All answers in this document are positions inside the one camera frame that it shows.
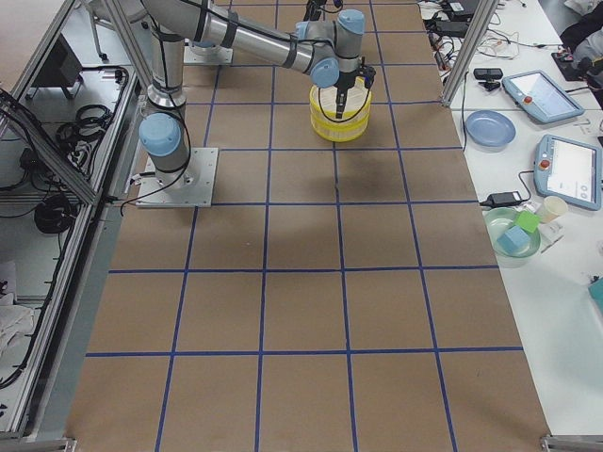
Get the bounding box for black webcam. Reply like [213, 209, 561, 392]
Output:
[473, 68, 503, 92]

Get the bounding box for teach pendant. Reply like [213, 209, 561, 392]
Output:
[501, 70, 584, 123]
[533, 135, 602, 211]

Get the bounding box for black power adapter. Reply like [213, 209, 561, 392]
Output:
[481, 191, 524, 208]

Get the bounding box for aluminium frame post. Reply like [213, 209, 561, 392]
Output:
[441, 0, 497, 107]

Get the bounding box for yellow steamer layer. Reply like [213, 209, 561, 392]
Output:
[308, 77, 373, 124]
[310, 113, 368, 142]

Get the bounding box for green foam cube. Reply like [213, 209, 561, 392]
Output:
[513, 210, 541, 234]

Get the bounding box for blue foam cube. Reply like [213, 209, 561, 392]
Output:
[496, 226, 530, 256]

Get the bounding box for upper teach pendant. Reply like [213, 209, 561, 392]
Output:
[501, 70, 584, 123]

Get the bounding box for lower teach pendant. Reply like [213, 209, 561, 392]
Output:
[533, 135, 602, 211]

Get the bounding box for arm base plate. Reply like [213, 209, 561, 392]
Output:
[136, 147, 219, 208]
[184, 42, 233, 66]

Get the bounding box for green glass bowl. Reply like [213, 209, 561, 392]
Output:
[483, 207, 541, 258]

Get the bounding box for blue plate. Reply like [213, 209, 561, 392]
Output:
[465, 110, 516, 149]

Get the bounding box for white steamer cloth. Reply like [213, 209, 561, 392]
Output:
[313, 79, 367, 118]

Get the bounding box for paper cup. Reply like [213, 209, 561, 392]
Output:
[536, 196, 568, 223]

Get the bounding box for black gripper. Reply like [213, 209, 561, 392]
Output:
[306, 0, 344, 12]
[334, 58, 376, 119]

